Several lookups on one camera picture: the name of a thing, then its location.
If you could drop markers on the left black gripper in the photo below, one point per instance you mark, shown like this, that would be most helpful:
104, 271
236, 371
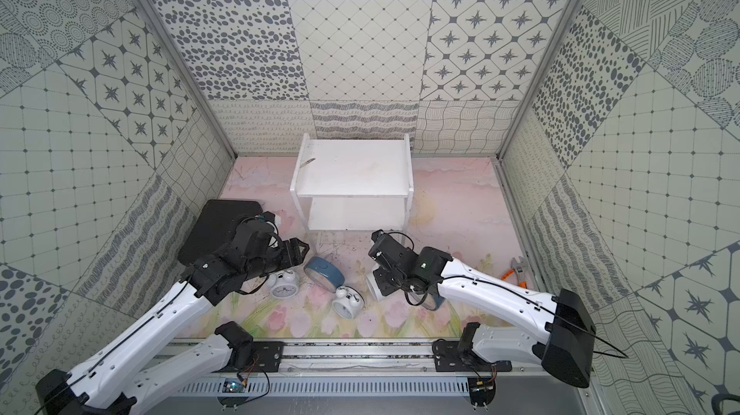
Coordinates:
286, 251

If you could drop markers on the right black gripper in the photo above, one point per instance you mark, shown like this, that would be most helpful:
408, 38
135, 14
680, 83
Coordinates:
381, 276

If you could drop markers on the white twin-bell alarm clock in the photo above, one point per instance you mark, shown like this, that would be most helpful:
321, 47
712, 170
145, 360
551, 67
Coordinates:
283, 285
348, 302
373, 287

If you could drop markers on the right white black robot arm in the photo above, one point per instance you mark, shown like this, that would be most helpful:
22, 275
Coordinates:
556, 331

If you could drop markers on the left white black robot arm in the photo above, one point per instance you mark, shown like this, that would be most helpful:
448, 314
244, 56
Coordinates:
116, 381

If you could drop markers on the blue round alarm clock right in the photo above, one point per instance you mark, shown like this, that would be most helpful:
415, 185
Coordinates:
428, 301

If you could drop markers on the blue round alarm clock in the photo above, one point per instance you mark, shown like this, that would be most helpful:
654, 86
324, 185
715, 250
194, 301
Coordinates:
428, 301
324, 274

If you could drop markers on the blue round alarm clock left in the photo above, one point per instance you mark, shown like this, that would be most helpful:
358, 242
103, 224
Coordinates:
324, 274

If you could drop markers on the white two-tier shelf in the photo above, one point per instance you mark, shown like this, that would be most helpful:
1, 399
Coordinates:
353, 185

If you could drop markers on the black plastic tool case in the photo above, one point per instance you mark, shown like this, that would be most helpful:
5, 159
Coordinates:
214, 227

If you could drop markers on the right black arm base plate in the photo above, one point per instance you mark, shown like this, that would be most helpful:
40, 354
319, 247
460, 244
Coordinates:
450, 357

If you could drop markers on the orange handled pliers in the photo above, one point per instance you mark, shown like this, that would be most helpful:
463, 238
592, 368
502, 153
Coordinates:
516, 275

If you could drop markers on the aluminium mounting rail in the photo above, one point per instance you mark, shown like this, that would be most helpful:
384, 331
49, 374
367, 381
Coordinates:
358, 357

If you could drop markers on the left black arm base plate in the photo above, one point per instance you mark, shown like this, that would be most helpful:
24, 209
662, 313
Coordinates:
261, 356

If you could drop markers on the white perforated cable duct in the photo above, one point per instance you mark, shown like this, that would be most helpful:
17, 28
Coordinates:
398, 386

